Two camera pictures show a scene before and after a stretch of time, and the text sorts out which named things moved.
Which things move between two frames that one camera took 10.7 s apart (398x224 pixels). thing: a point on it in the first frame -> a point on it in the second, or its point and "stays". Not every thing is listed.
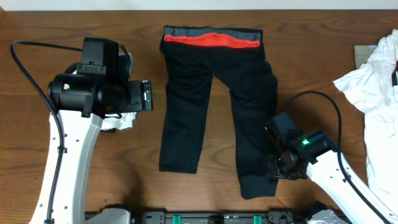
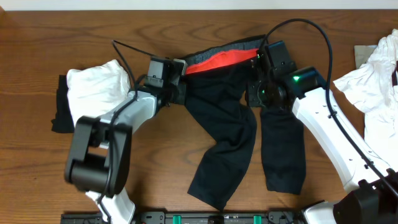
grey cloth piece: [362, 54] stays
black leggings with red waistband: [190, 56] -> [216, 88]
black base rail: [303, 216] stays
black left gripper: [140, 100] -> [181, 91]
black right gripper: [273, 172] -> [252, 99]
